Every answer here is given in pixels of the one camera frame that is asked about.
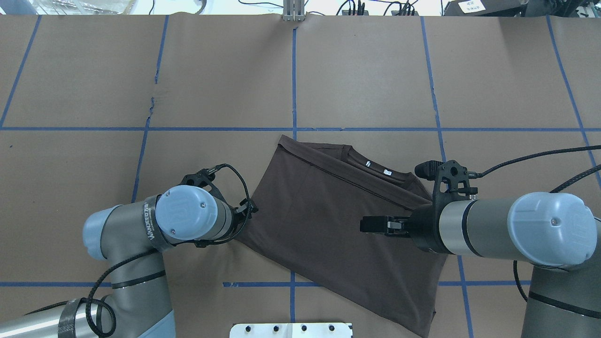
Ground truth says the aluminium frame post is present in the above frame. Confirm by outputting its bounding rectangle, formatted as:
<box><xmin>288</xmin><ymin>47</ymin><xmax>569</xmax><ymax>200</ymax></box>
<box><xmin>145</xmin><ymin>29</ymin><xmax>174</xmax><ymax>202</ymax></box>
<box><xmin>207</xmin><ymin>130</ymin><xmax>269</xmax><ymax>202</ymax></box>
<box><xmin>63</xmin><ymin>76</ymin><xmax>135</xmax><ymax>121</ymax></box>
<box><xmin>283</xmin><ymin>0</ymin><xmax>306</xmax><ymax>22</ymax></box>

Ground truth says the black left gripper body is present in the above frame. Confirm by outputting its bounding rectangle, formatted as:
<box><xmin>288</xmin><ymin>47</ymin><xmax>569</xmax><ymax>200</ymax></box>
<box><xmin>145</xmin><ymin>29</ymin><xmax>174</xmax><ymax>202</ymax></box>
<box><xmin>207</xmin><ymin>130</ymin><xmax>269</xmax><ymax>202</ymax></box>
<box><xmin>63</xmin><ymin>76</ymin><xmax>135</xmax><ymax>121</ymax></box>
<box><xmin>181</xmin><ymin>169</ymin><xmax>258</xmax><ymax>247</ymax></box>

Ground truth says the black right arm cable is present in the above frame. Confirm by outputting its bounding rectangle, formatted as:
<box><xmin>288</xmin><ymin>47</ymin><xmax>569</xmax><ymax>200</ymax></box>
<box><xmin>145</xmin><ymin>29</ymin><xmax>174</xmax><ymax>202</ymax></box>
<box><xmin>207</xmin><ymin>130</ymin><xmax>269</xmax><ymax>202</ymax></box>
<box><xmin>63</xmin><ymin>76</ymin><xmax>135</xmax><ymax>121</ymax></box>
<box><xmin>470</xmin><ymin>146</ymin><xmax>601</xmax><ymax>301</ymax></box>

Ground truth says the white camera pillar base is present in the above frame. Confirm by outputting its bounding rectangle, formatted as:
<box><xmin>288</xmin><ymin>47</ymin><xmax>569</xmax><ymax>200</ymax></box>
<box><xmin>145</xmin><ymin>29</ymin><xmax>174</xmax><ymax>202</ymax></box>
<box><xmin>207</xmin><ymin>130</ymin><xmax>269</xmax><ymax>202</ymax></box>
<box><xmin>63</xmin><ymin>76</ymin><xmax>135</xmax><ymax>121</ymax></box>
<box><xmin>229</xmin><ymin>322</ymin><xmax>354</xmax><ymax>338</ymax></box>

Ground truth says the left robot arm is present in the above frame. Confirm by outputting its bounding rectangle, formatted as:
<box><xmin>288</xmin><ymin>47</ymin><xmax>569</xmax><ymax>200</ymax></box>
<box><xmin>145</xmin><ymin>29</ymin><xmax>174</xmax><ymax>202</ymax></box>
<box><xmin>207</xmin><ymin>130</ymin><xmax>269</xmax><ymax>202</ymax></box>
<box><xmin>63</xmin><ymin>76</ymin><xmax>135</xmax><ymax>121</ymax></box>
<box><xmin>1</xmin><ymin>163</ymin><xmax>258</xmax><ymax>338</ymax></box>

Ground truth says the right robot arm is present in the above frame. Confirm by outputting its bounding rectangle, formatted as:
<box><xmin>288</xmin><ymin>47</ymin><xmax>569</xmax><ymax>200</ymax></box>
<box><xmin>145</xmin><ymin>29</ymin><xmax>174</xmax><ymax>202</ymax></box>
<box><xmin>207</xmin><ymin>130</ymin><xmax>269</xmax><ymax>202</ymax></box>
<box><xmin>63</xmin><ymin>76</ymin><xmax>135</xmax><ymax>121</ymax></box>
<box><xmin>359</xmin><ymin>161</ymin><xmax>601</xmax><ymax>338</ymax></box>

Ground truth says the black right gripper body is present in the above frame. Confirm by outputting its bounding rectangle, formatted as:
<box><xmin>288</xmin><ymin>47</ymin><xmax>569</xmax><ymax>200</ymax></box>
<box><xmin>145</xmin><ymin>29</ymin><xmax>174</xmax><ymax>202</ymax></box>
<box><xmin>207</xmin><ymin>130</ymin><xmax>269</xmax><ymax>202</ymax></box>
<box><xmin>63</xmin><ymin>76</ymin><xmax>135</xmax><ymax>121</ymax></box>
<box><xmin>408</xmin><ymin>160</ymin><xmax>479</xmax><ymax>254</ymax></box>

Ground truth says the brown t-shirt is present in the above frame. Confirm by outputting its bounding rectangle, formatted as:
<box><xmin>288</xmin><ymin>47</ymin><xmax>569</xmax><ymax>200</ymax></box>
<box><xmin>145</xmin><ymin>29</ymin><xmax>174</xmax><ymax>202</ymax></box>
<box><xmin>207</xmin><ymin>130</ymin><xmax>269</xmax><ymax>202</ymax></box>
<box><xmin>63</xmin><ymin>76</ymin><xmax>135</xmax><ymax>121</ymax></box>
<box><xmin>238</xmin><ymin>135</ymin><xmax>447</xmax><ymax>338</ymax></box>

